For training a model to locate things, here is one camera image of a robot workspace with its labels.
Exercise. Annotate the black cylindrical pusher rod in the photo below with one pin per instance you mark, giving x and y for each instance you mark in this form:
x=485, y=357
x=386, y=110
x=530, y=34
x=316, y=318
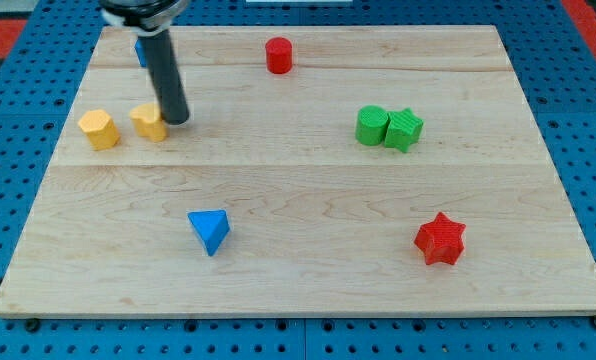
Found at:
x=163, y=69

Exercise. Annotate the blue cube block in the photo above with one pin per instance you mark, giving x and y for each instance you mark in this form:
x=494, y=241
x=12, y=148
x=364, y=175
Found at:
x=140, y=54

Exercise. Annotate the yellow heart block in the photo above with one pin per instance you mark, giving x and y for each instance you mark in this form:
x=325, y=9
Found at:
x=148, y=122

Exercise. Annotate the yellow hexagon block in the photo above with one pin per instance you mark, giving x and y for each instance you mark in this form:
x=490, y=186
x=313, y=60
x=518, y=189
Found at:
x=99, y=128

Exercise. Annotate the red cylinder block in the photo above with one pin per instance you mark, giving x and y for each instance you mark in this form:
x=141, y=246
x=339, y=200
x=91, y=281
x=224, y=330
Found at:
x=279, y=55

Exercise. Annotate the blue triangle block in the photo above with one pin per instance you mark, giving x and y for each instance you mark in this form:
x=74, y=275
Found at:
x=211, y=227

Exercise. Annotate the wooden board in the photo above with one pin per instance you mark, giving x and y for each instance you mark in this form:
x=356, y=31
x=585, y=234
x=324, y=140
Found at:
x=322, y=226

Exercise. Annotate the green cylinder block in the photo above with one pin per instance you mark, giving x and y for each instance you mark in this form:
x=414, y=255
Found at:
x=371, y=125

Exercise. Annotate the green star block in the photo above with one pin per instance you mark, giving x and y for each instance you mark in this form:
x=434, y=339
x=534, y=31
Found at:
x=403, y=130

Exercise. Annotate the red star block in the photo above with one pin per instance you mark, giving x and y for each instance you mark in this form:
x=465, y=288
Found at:
x=441, y=240

